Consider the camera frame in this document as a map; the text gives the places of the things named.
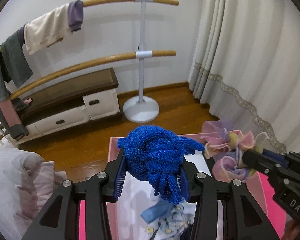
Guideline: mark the printed blue baby cloth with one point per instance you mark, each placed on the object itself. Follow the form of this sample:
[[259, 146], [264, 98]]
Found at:
[[165, 220]]

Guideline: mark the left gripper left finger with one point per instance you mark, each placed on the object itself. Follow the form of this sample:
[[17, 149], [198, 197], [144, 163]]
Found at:
[[81, 207]]

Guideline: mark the pink shallow box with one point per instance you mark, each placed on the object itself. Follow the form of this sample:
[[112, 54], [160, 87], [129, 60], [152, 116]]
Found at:
[[257, 184]]

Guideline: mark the blue knitted cloth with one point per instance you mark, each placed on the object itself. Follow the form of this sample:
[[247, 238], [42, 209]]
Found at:
[[155, 155]]

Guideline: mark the dark green hanging cloth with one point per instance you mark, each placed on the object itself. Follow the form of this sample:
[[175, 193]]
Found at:
[[13, 64]]

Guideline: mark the grey quilted duvet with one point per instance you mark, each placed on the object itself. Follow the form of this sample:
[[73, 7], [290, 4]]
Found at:
[[27, 181]]

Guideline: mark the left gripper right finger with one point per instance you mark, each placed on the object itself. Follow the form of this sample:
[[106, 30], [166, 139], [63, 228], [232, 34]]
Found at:
[[243, 218]]

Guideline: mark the cream cloth on barre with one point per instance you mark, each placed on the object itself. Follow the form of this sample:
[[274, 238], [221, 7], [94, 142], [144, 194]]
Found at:
[[47, 29]]

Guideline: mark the purple cloth on barre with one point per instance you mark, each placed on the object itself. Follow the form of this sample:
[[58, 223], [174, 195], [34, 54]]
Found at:
[[75, 15]]

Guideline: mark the right human hand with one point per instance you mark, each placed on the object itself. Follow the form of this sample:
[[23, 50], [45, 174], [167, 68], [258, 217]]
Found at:
[[292, 229]]

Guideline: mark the white curtain with trim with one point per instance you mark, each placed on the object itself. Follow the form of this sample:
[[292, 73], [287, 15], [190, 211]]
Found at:
[[246, 67]]

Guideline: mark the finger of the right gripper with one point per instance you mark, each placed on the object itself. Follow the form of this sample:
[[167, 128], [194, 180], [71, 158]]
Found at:
[[276, 158], [262, 164]]

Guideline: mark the grey pink hanging garment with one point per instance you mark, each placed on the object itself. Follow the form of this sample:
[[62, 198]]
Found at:
[[9, 118]]

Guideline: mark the low bench cabinet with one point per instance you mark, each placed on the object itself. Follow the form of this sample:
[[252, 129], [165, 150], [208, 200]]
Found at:
[[76, 101]]

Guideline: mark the pink round table mat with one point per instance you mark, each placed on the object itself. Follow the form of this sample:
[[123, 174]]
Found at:
[[124, 216]]

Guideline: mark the pastel organza scrunchie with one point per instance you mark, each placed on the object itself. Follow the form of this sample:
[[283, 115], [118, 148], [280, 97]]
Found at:
[[226, 147]]

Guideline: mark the wooden ballet barre stand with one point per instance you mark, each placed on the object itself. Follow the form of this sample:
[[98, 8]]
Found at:
[[106, 59]]

